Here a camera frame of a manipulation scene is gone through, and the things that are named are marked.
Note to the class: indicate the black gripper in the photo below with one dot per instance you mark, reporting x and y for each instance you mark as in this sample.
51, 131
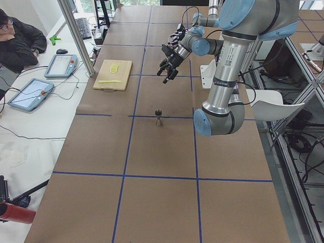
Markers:
175, 61
173, 38

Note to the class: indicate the steel jigger measuring cup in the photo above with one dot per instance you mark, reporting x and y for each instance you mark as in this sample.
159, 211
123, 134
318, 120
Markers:
158, 114

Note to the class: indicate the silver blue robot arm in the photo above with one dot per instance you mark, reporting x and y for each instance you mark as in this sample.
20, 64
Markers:
212, 20
226, 33

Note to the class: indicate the lemon slices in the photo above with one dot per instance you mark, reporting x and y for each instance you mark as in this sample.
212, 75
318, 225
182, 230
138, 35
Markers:
114, 67

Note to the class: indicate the bamboo cutting board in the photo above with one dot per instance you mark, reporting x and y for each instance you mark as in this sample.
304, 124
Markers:
122, 74

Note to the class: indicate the yellow plastic knife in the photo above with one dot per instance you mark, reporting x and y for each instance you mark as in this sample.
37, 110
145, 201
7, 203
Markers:
109, 81

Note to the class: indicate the black keyboard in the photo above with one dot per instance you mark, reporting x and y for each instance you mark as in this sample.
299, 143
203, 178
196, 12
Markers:
83, 28

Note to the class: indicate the white plastic chair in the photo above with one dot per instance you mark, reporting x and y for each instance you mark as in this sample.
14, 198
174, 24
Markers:
268, 106

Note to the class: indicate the far blue teach pendant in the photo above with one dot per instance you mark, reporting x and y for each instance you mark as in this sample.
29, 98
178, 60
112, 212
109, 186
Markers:
61, 66

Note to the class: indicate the blue teach pendant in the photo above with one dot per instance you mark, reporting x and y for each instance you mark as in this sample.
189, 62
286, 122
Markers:
31, 95
61, 66

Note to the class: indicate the black computer mouse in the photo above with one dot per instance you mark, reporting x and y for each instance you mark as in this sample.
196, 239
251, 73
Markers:
61, 51

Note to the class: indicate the green plastic tool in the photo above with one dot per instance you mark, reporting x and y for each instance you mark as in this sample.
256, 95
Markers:
53, 39

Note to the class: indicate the near blue teach pendant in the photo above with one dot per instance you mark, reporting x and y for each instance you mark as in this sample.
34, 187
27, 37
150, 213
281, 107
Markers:
31, 95

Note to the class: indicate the person in dark jacket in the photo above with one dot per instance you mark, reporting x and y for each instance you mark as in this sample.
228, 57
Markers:
21, 44

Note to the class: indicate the red cylinder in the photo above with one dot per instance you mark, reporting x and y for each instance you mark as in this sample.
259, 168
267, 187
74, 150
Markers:
10, 212

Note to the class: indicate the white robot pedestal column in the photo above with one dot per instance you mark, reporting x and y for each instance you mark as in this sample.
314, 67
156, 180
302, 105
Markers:
207, 73

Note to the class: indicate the aluminium frame post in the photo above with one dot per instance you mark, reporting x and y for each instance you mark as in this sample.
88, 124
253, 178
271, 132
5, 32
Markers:
70, 20

